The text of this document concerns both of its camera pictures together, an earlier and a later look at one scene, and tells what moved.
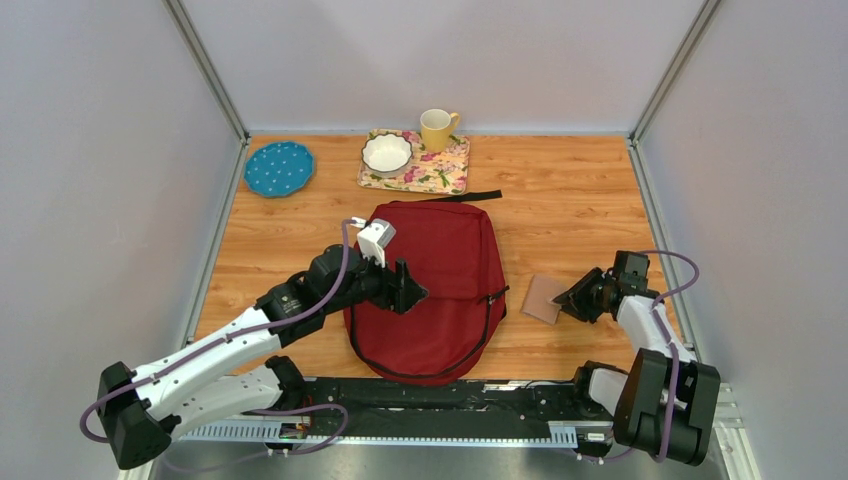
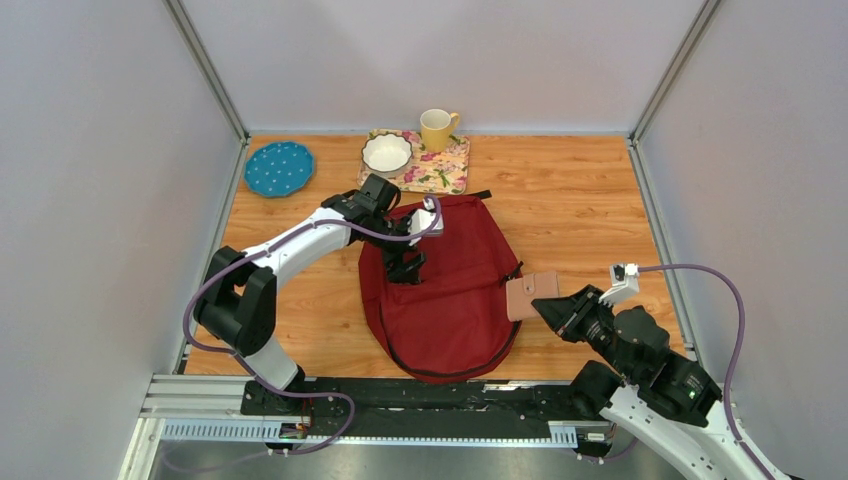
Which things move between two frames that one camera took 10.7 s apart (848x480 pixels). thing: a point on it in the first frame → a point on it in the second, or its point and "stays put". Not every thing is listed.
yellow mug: x=437 y=126 stays put
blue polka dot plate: x=279 y=169 stays put
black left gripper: x=399 y=292 → x=400 y=273
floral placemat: x=443 y=172 stays put
